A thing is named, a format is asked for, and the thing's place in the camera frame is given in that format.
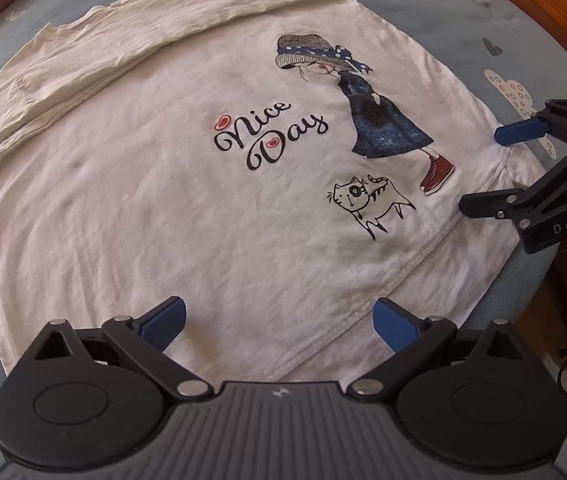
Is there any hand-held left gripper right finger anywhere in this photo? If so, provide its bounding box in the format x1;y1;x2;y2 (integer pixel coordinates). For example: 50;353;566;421
347;297;520;402

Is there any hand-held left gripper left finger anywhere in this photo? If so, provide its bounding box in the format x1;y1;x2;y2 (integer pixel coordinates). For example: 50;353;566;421
35;296;214;402

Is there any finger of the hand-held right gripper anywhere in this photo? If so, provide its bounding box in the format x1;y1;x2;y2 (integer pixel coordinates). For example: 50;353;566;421
459;147;567;221
494;100;567;148

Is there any white long-sleeved printed shirt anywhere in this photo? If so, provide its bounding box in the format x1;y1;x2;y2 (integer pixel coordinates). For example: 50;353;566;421
0;0;534;381

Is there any blue patterned bed sheet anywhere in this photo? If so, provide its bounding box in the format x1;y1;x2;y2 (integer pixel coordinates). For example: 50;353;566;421
0;0;567;480

